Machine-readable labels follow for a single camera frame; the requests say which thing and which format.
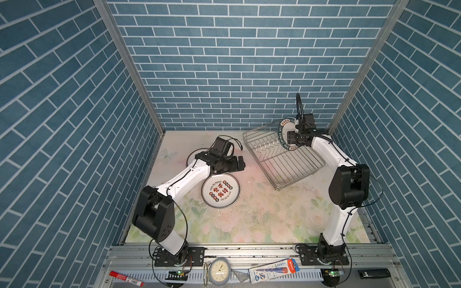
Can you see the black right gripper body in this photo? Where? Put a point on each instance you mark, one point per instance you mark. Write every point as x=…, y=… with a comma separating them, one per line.
x=295, y=137

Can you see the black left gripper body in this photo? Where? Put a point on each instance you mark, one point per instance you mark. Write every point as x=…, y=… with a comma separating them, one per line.
x=230, y=164

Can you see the second-last hao wei plate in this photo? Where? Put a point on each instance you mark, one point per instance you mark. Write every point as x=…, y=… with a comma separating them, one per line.
x=284, y=127

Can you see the metal wire dish rack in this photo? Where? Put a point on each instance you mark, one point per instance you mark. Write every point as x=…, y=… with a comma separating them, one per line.
x=282, y=167

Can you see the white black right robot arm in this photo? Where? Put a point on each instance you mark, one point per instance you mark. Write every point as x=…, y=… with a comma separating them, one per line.
x=348, y=189

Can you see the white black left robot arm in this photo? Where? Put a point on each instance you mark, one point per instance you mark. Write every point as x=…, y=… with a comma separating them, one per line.
x=154, y=212

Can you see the round white dial timer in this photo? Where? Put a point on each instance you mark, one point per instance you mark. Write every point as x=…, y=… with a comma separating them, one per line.
x=219, y=272

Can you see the blue white toothpaste box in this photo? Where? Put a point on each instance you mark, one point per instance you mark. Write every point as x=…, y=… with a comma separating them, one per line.
x=271, y=271

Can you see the red marker pen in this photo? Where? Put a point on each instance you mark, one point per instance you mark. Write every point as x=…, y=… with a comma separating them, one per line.
x=127, y=279

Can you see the aluminium corner post right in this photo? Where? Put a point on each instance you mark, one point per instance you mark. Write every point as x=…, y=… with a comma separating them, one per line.
x=394, y=15

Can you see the aluminium corner post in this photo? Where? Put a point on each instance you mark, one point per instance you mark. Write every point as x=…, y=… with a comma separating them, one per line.
x=394, y=15
x=112, y=27

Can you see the aluminium front rail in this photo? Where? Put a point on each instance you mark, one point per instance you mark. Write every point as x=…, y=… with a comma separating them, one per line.
x=133, y=260

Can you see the black device on rail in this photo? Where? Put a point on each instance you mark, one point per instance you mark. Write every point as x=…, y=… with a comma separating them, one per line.
x=374, y=273

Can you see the aluminium corner post left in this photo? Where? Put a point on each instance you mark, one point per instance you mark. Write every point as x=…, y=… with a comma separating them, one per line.
x=112, y=27

